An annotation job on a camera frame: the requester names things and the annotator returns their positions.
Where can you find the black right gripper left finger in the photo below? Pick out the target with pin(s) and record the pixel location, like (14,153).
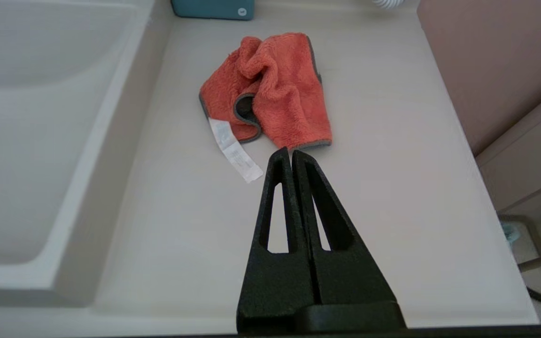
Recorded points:
(275,286)

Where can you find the beige sink basin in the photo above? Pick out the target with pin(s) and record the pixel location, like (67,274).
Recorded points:
(31,141)

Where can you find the beige side cabinet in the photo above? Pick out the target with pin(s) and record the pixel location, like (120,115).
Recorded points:
(529,155)

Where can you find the orange cleaning cloth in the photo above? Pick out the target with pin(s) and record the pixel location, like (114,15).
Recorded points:
(280,89)

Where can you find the blue soap tray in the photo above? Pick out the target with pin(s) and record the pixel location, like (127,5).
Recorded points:
(212,8)

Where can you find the small teal object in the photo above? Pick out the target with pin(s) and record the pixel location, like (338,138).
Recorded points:
(511,232)

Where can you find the metal rack frame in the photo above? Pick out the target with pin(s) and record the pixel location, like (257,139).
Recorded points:
(540,260)

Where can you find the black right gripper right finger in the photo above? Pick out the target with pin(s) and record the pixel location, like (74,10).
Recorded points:
(350,277)

